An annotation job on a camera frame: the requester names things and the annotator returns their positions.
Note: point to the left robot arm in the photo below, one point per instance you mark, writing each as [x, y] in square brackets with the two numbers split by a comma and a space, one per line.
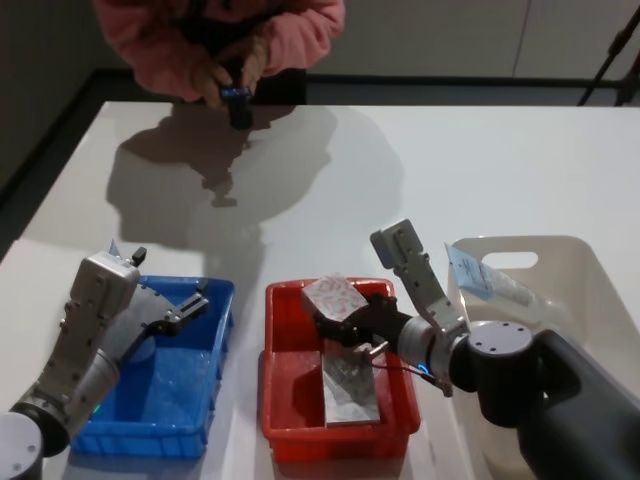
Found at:
[80, 325]

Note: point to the black handheld device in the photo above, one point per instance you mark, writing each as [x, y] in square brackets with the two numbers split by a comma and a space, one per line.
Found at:
[239, 107]

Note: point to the red plastic bin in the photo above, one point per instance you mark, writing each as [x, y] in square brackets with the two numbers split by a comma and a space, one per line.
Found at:
[295, 395]

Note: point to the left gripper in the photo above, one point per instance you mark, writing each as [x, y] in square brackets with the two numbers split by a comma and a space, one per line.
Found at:
[134, 320]

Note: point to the white plastic bin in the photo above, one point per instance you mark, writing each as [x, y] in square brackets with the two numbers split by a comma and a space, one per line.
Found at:
[575, 280]

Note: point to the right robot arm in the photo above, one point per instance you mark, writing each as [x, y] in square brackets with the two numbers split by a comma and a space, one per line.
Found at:
[575, 395]

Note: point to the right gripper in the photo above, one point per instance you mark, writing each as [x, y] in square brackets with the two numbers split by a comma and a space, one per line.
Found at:
[382, 325]

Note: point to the plain silver foil pouch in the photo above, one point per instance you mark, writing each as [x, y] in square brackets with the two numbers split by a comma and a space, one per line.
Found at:
[351, 395]

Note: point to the blue and white pouch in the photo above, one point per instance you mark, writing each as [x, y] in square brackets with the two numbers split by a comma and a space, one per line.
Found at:
[475, 272]

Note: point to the person's left hand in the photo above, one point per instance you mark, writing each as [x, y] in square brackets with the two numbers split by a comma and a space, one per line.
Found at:
[255, 65]

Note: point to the blue plastic bin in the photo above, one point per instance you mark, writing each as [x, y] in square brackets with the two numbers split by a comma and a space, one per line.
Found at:
[165, 400]

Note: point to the black tripod stand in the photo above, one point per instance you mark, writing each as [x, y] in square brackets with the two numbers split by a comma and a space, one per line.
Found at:
[607, 55]

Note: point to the person's right hand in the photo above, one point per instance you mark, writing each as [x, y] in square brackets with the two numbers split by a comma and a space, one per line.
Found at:
[210, 80]

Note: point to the clear plastic pouch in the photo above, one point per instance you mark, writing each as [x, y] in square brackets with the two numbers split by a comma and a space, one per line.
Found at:
[185, 380]

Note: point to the pink printed silver pouch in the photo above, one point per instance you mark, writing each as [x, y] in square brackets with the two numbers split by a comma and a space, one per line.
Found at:
[334, 297]

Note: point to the person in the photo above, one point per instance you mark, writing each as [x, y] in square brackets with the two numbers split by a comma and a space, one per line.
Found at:
[150, 45]

